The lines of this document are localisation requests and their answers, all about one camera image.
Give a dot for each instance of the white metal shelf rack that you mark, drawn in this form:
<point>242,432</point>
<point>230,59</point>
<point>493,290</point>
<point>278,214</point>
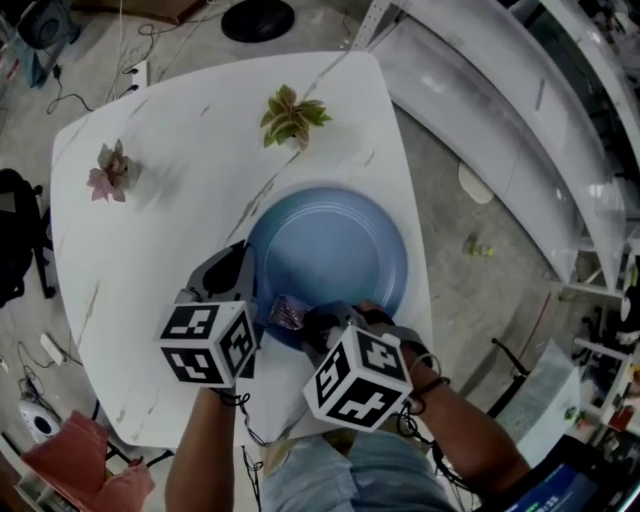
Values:
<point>475,100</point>

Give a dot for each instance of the white oval lid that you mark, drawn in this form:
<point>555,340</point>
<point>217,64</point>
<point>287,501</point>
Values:
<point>474,184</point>

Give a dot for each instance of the small green yellow toy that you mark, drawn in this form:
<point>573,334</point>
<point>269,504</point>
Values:
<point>475,247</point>

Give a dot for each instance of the person's left forearm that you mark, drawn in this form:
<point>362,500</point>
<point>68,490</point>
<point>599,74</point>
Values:
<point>200,450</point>

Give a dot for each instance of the white device with blue dial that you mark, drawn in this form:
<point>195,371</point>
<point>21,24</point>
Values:
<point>32,415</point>

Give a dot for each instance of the black tablet with blue screen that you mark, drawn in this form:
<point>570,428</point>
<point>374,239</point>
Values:
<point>555,490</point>

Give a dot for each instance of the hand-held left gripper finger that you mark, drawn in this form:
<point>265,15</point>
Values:
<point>202,275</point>
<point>251,280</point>

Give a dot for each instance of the white round-fronted device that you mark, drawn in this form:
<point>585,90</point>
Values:
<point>47,27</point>

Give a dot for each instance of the person's right hand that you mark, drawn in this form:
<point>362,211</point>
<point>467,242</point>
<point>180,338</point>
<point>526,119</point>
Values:
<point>375,315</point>

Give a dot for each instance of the wooden platform steps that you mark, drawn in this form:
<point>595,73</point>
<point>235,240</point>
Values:
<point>140,10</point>

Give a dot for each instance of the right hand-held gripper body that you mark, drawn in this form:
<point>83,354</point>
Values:
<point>360,385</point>

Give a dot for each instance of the black metal stand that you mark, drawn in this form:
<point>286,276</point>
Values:
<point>507,360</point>

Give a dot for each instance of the large blue plate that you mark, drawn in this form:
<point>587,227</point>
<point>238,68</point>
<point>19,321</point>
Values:
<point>330,240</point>

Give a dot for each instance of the white power strip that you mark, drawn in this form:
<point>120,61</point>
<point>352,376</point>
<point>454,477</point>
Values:
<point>52,347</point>
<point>142,75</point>

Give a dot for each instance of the tiny green plant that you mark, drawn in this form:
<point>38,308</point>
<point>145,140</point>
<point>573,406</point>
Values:
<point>572,414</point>

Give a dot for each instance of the person's right forearm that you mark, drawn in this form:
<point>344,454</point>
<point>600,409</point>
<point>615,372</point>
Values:
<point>465,425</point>

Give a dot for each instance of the salmon pink chair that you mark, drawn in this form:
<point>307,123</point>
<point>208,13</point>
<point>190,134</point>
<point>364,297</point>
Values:
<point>75,450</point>

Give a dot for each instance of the black office chair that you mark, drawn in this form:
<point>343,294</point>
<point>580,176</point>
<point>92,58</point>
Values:
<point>20,235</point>

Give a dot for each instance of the black wrist band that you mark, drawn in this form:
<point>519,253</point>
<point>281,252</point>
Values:
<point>430,385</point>

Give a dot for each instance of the small green potted plant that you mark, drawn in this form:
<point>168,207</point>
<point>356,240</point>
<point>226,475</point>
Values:
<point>290,117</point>

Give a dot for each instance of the person's light blue clothing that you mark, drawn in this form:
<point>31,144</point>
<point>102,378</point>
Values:
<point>350,475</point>

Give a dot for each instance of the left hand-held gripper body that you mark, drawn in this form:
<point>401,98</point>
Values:
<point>210,345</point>

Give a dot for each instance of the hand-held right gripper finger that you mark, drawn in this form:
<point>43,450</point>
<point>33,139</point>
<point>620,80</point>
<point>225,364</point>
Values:
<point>332,312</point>
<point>316,340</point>

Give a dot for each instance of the small pink potted plant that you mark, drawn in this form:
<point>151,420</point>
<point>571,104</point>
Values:
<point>110,175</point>

